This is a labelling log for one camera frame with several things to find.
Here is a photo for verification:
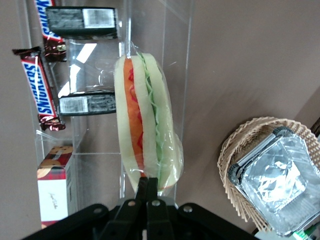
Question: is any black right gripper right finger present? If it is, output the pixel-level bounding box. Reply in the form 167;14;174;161
145;177;174;240

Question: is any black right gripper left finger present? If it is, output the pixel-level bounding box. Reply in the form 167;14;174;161
99;176;149;240

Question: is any triangle sandwich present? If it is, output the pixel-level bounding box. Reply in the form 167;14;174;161
113;44;185;199

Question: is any red plaid cookie box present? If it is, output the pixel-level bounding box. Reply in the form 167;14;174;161
36;145;76;230

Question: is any small black box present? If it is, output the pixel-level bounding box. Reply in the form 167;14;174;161
57;91;118;117
45;5;119;40

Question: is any light wicker basket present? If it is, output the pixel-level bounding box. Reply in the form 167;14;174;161
216;116;320;233

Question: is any silver foil container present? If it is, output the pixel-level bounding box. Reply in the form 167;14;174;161
226;125;320;238

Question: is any Snickers bar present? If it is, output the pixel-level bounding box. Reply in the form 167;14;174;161
33;0;68;62
11;46;67;132

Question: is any clear acrylic stepped stand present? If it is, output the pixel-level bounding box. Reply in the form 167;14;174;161
14;0;194;202

